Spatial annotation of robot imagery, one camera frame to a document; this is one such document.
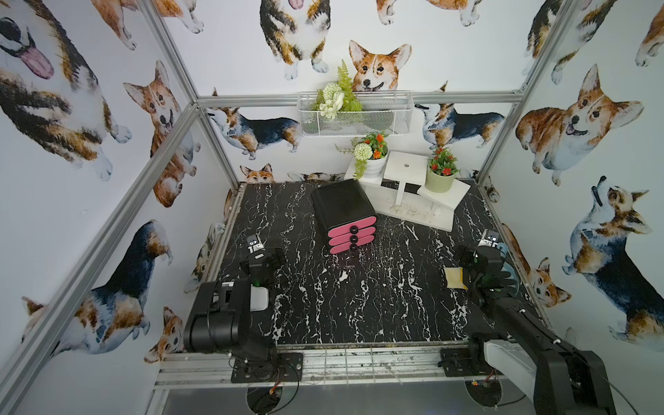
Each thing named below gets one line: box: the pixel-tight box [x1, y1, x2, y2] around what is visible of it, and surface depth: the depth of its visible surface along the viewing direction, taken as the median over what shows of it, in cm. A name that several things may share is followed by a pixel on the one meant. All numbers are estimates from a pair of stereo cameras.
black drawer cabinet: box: [311, 178, 378, 250], surface depth 96 cm
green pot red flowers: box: [425, 147, 461, 193], surface depth 92 cm
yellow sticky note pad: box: [443, 266, 469, 291], surface depth 92 cm
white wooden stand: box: [344, 150, 472, 232], surface depth 102 cm
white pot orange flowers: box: [333, 131, 390, 181], surface depth 92 cm
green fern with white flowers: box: [310, 58, 364, 121], surface depth 82 cm
